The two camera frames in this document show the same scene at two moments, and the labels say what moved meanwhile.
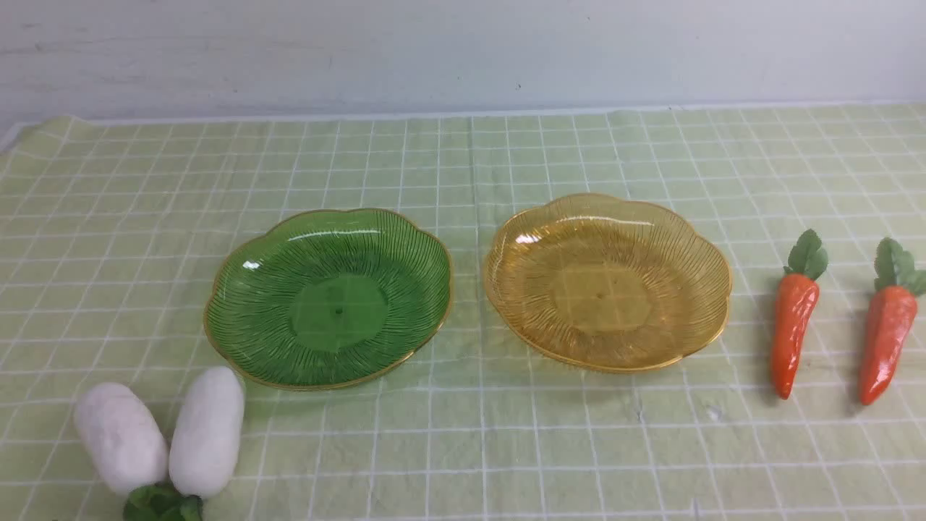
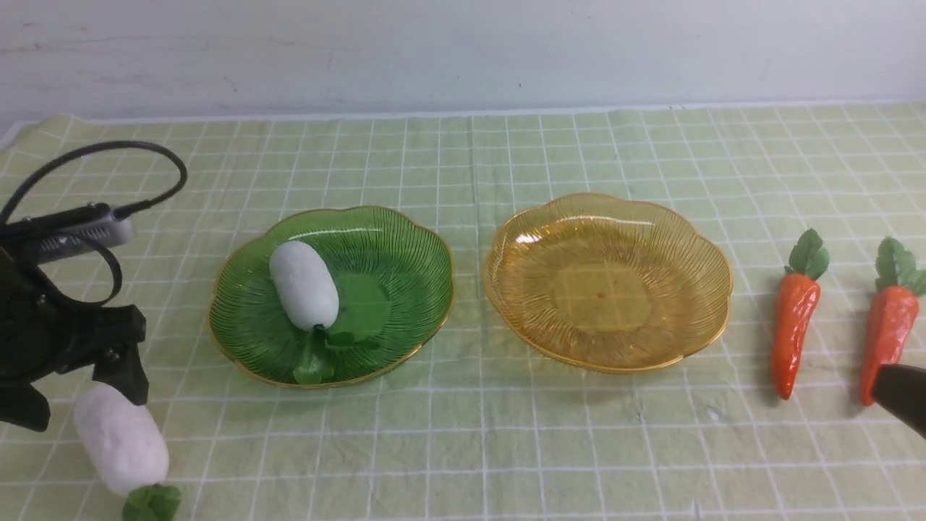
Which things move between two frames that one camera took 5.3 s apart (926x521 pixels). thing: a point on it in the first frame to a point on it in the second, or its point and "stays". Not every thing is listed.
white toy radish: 120,437 stays
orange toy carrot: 889,318 stays
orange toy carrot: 796,302 stays
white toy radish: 203,451 to 307,289
